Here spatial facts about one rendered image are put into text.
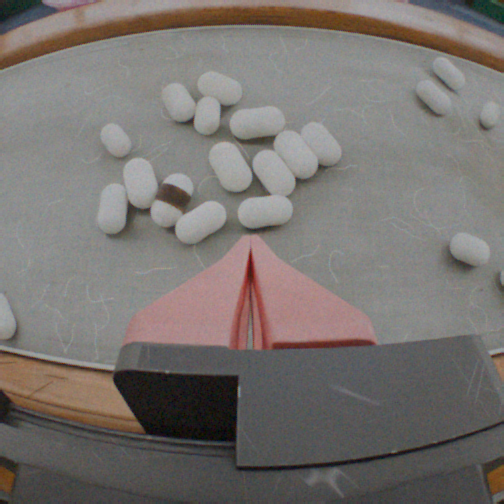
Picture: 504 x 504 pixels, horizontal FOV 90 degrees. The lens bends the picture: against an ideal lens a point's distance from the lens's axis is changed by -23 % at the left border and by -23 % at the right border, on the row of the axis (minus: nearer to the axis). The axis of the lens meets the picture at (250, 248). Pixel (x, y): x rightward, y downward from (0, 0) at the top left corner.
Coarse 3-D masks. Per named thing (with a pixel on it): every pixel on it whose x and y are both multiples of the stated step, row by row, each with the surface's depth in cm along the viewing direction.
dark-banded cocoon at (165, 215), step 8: (176, 176) 20; (184, 176) 20; (176, 184) 19; (184, 184) 19; (192, 184) 20; (192, 192) 20; (152, 208) 19; (160, 208) 19; (168, 208) 19; (152, 216) 19; (160, 216) 19; (168, 216) 19; (176, 216) 19; (160, 224) 19; (168, 224) 19
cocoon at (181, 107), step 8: (168, 88) 21; (176, 88) 21; (184, 88) 22; (168, 96) 21; (176, 96) 21; (184, 96) 21; (168, 104) 21; (176, 104) 21; (184, 104) 21; (192, 104) 21; (176, 112) 21; (184, 112) 21; (192, 112) 22; (176, 120) 22; (184, 120) 22
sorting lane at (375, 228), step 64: (64, 64) 25; (128, 64) 25; (192, 64) 24; (256, 64) 24; (320, 64) 24; (384, 64) 25; (0, 128) 23; (64, 128) 23; (128, 128) 23; (192, 128) 23; (384, 128) 23; (448, 128) 23; (0, 192) 22; (64, 192) 21; (256, 192) 21; (320, 192) 21; (384, 192) 21; (448, 192) 22; (0, 256) 20; (64, 256) 20; (128, 256) 20; (192, 256) 20; (320, 256) 20; (384, 256) 20; (448, 256) 20; (64, 320) 19; (128, 320) 19; (384, 320) 19; (448, 320) 19
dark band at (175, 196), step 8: (168, 184) 19; (160, 192) 19; (168, 192) 19; (176, 192) 19; (184, 192) 19; (160, 200) 19; (168, 200) 19; (176, 200) 19; (184, 200) 20; (176, 208) 19; (184, 208) 20
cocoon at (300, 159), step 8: (280, 136) 20; (288, 136) 20; (296, 136) 20; (280, 144) 20; (288, 144) 20; (296, 144) 20; (304, 144) 20; (280, 152) 21; (288, 152) 20; (296, 152) 20; (304, 152) 20; (312, 152) 20; (288, 160) 20; (296, 160) 20; (304, 160) 20; (312, 160) 20; (296, 168) 20; (304, 168) 20; (312, 168) 20; (296, 176) 21; (304, 176) 20
